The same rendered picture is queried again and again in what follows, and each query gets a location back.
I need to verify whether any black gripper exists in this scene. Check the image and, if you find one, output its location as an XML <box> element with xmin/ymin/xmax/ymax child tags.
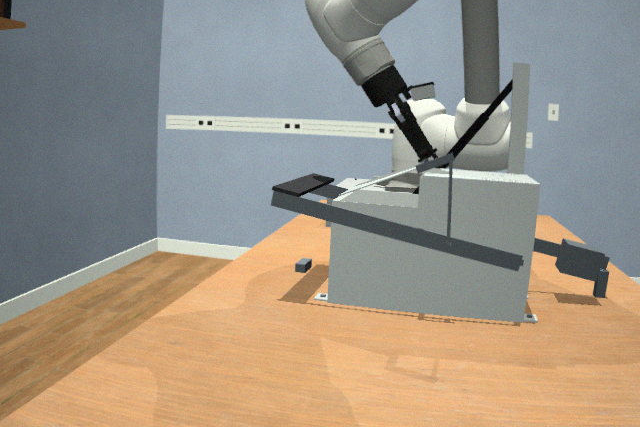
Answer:
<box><xmin>361</xmin><ymin>65</ymin><xmax>438</xmax><ymax>163</ymax></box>

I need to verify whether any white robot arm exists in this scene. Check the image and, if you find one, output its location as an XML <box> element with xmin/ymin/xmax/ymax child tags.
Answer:
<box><xmin>305</xmin><ymin>0</ymin><xmax>511</xmax><ymax>193</ymax></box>

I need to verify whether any black long thin rod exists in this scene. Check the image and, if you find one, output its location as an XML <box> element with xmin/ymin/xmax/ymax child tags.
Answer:
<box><xmin>446</xmin><ymin>80</ymin><xmax>512</xmax><ymax>158</ymax></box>

